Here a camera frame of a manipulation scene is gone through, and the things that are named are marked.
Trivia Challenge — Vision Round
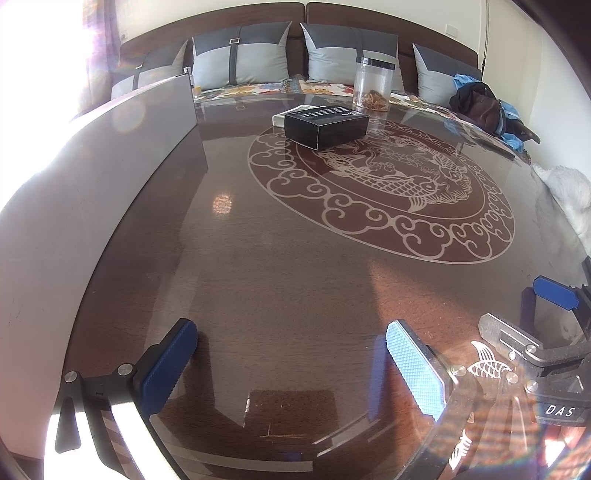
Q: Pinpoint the large white cardboard box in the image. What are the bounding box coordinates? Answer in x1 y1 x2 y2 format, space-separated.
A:
0 74 197 444

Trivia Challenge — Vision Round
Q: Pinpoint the brown patterned glass desktop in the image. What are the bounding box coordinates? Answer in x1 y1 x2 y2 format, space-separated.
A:
60 90 591 480

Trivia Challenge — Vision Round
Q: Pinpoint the dark bag with blue cloth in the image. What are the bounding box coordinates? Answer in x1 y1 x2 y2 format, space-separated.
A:
452 73 527 153

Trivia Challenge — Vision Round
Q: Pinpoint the dark brown sofa backrest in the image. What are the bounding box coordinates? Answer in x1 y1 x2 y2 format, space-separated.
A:
117 1 479 88

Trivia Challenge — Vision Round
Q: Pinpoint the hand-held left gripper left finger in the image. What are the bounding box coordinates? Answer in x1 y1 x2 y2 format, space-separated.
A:
54 318 198 480

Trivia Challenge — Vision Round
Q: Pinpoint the dark brown bag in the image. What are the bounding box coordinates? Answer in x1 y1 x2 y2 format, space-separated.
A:
450 83 502 134

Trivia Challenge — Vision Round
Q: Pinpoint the black cardboard box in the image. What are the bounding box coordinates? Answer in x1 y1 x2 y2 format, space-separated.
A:
283 105 370 151

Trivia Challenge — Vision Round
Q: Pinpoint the purple curtain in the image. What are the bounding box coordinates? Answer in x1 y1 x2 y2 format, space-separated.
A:
81 0 116 107

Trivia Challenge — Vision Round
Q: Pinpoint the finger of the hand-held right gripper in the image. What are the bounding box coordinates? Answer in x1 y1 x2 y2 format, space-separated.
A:
521 275 579 333
479 313 543 367

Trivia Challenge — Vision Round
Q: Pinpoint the grey two-tone pillow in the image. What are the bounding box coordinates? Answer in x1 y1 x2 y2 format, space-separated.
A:
110 39 190 100
192 21 293 90
412 43 481 104
300 21 406 94

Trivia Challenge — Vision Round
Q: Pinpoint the thin grey pole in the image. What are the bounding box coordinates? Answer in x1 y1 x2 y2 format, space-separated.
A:
480 0 491 81

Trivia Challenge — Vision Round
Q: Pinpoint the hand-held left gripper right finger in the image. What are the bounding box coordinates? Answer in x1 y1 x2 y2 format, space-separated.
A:
385 320 490 480

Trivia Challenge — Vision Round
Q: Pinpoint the black cloth item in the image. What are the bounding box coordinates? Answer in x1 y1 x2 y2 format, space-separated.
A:
505 117 541 144

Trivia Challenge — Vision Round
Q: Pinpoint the floral printed blanket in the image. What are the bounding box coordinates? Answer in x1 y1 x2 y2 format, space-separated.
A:
191 78 532 162

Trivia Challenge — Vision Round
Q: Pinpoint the clear jar with black lid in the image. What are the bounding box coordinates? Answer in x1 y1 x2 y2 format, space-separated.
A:
353 56 397 112

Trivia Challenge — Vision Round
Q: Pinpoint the white fluffy cushion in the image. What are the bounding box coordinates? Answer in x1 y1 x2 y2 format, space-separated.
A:
531 164 591 259

